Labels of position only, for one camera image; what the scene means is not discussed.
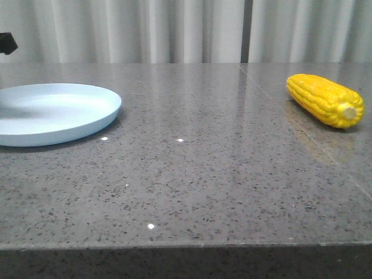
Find light blue round plate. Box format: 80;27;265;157
1;83;122;147

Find white pleated curtain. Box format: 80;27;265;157
248;1;371;63
1;1;252;63

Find white pleated curtain left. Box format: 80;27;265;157
1;1;252;63

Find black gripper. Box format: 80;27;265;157
0;32;18;55

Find yellow corn cob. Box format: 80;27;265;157
287;73;364;129

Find white pleated curtain right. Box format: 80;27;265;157
248;1;371;63

